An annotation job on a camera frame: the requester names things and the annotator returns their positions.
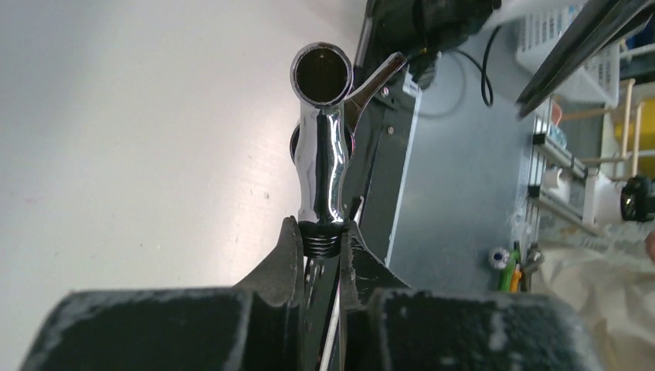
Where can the chrome water faucet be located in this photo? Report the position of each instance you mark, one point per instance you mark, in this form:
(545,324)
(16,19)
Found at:
(322,78)

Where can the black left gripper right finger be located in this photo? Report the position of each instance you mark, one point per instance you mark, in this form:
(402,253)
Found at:
(386,325)

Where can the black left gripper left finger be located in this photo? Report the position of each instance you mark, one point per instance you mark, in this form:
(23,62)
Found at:
(254,325)

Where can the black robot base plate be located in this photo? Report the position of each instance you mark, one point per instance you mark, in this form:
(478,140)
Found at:
(375,176)

